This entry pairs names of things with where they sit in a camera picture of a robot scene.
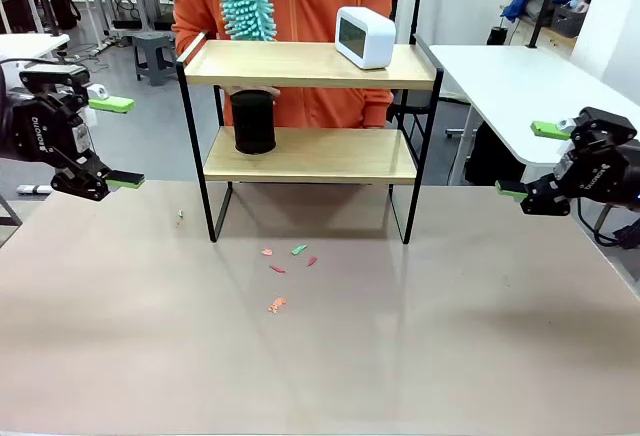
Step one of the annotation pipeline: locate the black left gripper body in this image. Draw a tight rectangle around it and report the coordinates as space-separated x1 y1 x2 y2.
0 89 97 168

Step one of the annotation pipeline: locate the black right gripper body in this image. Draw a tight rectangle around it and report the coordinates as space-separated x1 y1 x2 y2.
552 139 640 208

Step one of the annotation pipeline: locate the black mesh pen holder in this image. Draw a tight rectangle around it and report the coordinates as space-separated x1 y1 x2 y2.
229 88 277 156

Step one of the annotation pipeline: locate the white cube clock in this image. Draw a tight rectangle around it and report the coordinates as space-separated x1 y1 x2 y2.
333 6 397 72

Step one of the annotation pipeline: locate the person's right hand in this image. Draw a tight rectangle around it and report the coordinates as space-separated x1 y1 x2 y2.
222 84 282 101

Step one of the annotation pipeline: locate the black bin under desk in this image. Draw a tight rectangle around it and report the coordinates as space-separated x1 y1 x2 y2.
464 123 526 187

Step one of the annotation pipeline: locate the large white desk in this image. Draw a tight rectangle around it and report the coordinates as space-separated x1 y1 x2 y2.
428 44 640 167

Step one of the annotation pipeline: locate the grey plastic stool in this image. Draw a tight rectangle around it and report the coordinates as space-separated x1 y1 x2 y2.
132 31 180 87

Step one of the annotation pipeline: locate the small white side table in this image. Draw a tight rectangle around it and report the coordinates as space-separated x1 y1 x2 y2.
0 33 70 65

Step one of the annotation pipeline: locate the black backpack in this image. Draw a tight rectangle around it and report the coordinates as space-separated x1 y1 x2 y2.
49 0 82 31

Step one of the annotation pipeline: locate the grey storage crate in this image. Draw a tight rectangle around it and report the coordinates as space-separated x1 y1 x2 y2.
549 0 591 37

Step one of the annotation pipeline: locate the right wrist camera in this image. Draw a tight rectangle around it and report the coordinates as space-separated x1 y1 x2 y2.
579 107 640 147

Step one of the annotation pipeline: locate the right arm black cable sleeve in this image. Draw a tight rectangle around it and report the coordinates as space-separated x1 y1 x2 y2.
577 200 640 250

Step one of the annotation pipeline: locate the black frame wooden two-tier shelf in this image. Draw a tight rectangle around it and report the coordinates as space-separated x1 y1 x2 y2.
175 28 445 245

